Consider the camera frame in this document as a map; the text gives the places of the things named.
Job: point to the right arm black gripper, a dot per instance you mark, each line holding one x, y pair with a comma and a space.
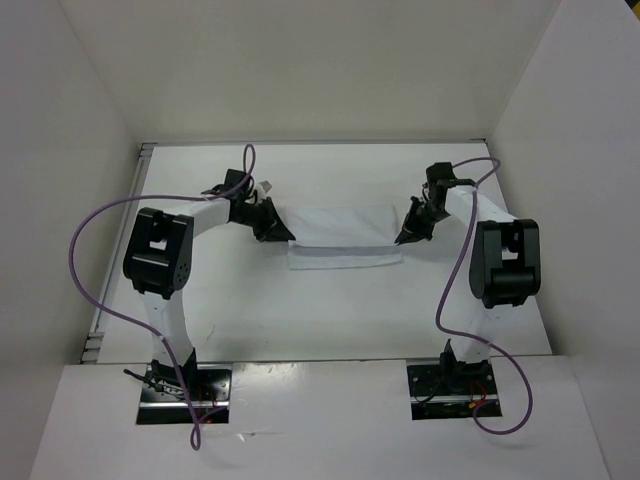
412, 230

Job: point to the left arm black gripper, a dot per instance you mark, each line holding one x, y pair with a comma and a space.
271, 228

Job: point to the white fabric skirt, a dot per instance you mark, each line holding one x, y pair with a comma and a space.
342, 237

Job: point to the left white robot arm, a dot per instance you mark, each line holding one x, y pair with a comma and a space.
159, 254

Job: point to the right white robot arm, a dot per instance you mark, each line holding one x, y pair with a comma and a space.
504, 265

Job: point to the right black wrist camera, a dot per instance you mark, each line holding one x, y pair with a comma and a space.
439, 172

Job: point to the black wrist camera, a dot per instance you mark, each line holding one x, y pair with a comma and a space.
237, 182
439, 172

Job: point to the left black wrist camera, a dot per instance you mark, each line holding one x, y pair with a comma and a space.
237, 182

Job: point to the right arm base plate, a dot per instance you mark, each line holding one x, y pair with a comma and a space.
436, 397

